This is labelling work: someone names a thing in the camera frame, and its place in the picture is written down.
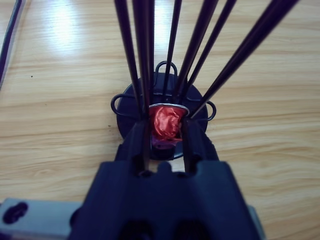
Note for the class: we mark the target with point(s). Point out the purple coffee capsule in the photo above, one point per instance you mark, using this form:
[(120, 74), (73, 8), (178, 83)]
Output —
[(162, 143)]

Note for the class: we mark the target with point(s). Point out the red coffee capsule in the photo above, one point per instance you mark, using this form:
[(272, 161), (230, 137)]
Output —
[(165, 122)]

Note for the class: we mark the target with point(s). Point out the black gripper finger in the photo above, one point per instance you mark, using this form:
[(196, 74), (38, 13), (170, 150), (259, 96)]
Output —
[(196, 145), (136, 147)]

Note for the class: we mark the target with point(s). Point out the black capsule holder with rods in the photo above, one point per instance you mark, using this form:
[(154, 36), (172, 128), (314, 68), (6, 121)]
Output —
[(197, 117)]

